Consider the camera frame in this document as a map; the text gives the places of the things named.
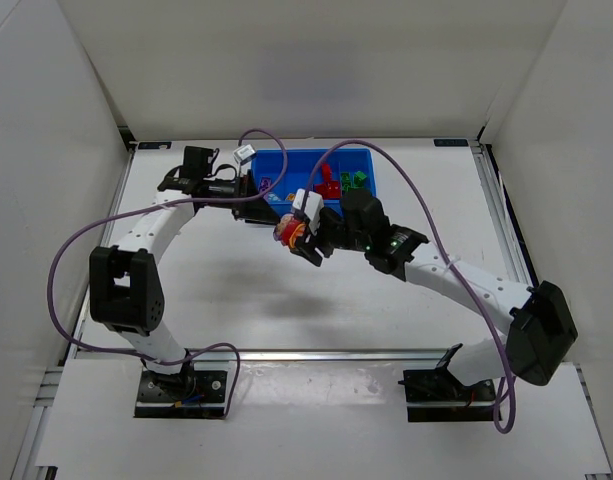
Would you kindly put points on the red flower lego brick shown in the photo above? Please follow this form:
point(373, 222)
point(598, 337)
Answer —
point(329, 190)

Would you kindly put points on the green printed lego brick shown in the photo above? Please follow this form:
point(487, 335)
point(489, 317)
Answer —
point(345, 180)

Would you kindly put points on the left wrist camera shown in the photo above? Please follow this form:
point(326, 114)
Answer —
point(244, 154)

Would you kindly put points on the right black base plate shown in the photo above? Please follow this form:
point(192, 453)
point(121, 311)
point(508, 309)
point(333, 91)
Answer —
point(436, 396)

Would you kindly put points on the small green bottom brick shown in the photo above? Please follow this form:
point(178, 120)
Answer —
point(359, 179)

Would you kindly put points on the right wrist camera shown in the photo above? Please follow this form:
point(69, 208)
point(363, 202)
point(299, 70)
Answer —
point(307, 206)

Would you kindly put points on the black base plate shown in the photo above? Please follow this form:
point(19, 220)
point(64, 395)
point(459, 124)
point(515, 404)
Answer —
point(436, 396)
point(193, 393)

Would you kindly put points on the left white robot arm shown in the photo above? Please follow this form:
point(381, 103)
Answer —
point(126, 295)

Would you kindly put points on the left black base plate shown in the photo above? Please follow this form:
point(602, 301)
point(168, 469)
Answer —
point(193, 393)

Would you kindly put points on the aluminium frame rail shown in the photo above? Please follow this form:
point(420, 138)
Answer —
point(256, 355)

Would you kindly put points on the blue divided plastic bin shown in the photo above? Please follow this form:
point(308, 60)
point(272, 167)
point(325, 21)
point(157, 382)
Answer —
point(300, 165)

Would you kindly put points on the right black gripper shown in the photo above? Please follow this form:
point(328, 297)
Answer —
point(324, 232)

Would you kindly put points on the purple butterfly lego brick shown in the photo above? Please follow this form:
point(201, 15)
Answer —
point(264, 184)

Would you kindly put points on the purple rounded lego brick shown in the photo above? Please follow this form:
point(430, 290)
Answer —
point(281, 226)

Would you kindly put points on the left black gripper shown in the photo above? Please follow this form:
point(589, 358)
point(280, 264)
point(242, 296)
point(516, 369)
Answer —
point(243, 195)

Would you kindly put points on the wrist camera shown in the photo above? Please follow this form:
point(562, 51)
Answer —
point(244, 154)
point(307, 206)

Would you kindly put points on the red half-round lego brick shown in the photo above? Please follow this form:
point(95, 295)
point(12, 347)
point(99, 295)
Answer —
point(287, 233)

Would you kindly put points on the yellow orange butterfly lego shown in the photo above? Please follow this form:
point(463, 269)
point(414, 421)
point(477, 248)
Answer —
point(297, 233)

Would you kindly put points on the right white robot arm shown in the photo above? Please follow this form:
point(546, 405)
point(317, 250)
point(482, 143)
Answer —
point(533, 328)

